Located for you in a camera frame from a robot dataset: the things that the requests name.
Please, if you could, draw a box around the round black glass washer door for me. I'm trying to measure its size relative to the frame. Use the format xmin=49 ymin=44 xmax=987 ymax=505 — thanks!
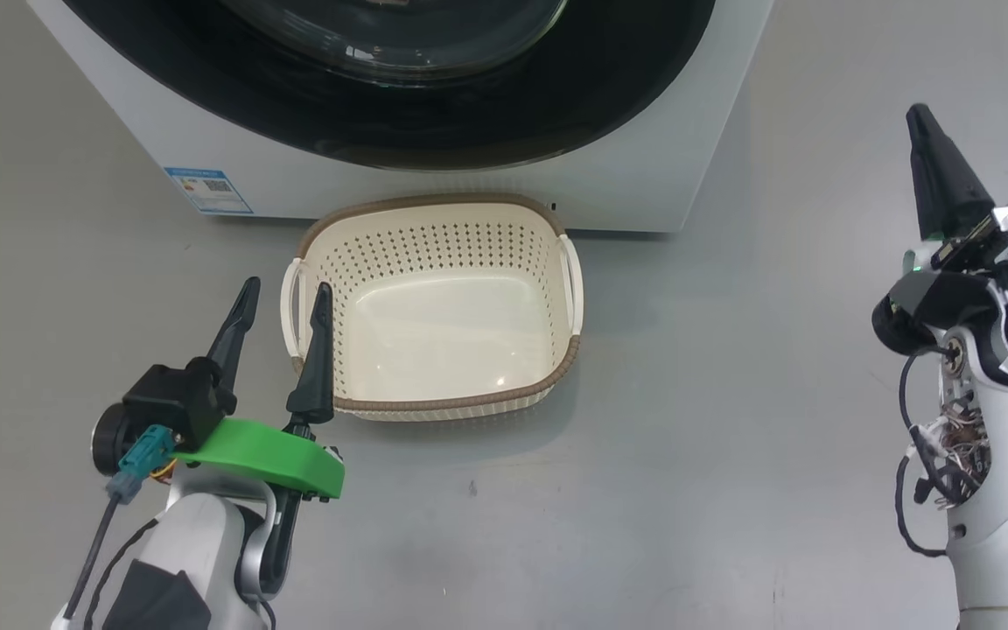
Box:
xmin=62 ymin=0 xmax=719 ymax=172

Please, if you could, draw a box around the white front-loading washing machine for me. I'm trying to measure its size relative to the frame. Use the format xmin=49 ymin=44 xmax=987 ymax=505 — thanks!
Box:
xmin=27 ymin=0 xmax=776 ymax=235

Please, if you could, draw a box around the blue energy label sticker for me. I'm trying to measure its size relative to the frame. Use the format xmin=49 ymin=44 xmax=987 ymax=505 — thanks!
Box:
xmin=163 ymin=166 xmax=254 ymax=216

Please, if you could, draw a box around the cream perforated laundry basket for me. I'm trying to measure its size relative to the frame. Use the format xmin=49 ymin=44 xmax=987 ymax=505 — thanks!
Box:
xmin=279 ymin=192 xmax=585 ymax=424

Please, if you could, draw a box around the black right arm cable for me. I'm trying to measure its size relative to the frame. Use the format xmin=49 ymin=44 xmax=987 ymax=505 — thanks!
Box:
xmin=894 ymin=344 xmax=964 ymax=559

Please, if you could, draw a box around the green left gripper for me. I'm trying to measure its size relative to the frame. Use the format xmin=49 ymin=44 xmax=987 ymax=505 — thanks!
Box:
xmin=173 ymin=276 xmax=346 ymax=501

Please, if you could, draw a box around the left camera cable teal connector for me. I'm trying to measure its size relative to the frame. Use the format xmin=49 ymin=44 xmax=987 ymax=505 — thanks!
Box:
xmin=62 ymin=426 xmax=177 ymax=630

